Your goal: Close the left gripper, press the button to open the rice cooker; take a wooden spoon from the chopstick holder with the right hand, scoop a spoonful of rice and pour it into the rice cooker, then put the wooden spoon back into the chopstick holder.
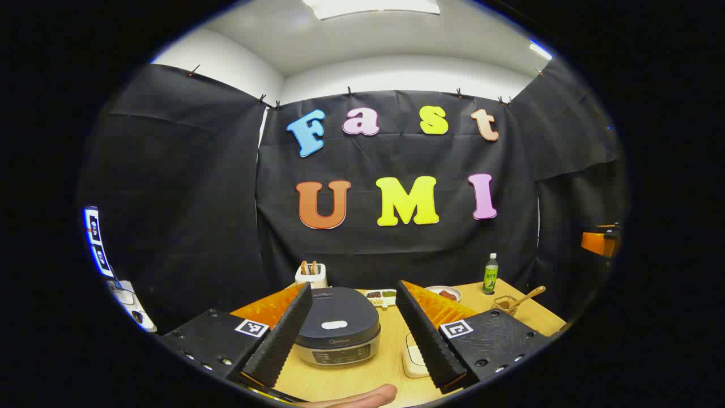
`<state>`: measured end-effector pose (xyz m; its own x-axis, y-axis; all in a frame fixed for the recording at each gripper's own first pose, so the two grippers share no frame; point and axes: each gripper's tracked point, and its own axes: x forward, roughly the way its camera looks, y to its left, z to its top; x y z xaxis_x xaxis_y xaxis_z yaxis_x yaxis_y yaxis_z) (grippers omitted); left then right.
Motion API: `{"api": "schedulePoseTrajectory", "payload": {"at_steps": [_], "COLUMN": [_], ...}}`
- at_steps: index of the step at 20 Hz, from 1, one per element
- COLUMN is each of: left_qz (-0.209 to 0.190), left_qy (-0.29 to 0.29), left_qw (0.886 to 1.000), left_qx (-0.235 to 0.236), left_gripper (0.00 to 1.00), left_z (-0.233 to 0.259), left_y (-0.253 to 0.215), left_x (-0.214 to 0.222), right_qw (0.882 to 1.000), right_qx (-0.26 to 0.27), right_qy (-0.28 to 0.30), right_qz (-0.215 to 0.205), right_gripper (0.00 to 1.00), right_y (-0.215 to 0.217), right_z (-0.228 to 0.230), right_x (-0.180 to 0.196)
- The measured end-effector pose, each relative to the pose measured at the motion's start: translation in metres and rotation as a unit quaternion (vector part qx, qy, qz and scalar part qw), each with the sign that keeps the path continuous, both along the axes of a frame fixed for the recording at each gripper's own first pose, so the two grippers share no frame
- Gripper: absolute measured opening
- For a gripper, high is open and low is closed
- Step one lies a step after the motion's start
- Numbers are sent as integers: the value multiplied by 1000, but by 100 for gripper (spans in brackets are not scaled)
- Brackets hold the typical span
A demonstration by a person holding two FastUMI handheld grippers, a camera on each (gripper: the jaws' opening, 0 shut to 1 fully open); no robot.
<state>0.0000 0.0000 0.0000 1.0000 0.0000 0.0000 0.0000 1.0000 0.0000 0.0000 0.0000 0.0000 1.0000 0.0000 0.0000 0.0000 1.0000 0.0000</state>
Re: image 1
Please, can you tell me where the wire chopstick holder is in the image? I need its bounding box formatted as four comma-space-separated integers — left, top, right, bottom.
491, 295, 521, 317

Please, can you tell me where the white round plate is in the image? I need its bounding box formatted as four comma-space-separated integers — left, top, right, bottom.
425, 285, 462, 303

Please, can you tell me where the green drink bottle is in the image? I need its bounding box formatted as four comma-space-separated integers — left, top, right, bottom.
483, 253, 500, 295

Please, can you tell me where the large ceiling light panel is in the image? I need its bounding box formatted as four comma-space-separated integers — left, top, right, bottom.
302, 0, 441, 21

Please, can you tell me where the white divided bean dish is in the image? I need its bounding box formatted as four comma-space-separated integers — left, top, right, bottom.
364, 289, 398, 308

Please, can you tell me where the computer monitor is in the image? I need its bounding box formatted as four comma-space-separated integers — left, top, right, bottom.
83, 206, 116, 278

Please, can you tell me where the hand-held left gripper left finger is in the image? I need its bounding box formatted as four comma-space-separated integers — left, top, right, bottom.
160, 282, 314, 397

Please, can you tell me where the white toaster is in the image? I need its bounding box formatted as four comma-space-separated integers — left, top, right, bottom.
295, 262, 328, 288

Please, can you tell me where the wooden spoon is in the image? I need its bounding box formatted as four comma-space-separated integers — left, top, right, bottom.
496, 286, 547, 311

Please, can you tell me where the black backdrop cloth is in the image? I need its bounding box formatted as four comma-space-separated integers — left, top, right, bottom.
79, 57, 626, 335

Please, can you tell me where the white rice container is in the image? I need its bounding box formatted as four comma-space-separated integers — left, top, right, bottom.
402, 333, 431, 379

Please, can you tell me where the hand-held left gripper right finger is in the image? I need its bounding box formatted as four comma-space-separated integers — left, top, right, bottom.
395, 279, 555, 396

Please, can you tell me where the white side desk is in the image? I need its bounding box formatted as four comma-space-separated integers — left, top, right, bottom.
108, 279, 158, 333

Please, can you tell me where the grey rice cooker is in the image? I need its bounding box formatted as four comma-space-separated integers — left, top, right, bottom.
293, 286, 381, 367

